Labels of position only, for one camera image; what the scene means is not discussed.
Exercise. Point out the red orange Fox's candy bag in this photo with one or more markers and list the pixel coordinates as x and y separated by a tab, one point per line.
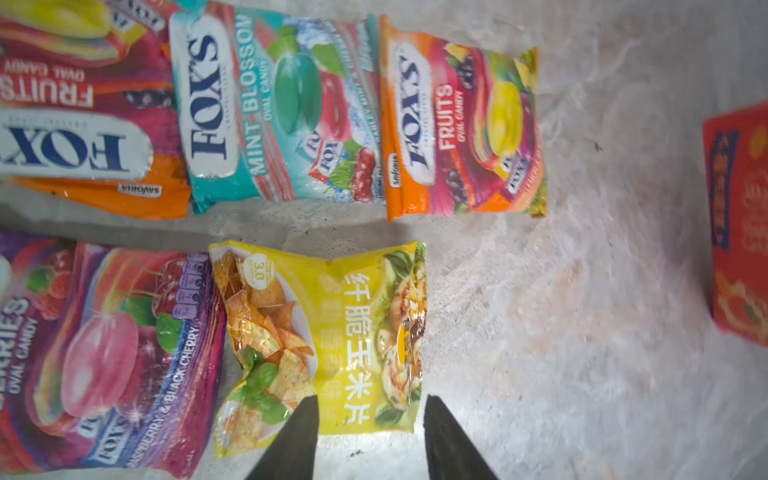
88	108

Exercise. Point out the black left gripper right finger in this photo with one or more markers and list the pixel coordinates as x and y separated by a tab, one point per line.
450	453

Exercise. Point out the purple snack packet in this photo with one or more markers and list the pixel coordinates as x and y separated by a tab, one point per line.
109	356

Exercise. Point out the orange snack packet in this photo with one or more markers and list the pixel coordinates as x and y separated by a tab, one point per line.
459	127

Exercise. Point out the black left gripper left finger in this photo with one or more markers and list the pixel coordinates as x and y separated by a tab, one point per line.
291	455

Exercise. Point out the yellow green snack packet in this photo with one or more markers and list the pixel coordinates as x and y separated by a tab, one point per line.
346	331

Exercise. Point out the red paper gift bag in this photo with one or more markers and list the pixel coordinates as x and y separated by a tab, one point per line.
735	147

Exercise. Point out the teal snack packet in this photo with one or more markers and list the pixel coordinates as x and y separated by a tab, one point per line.
275	106

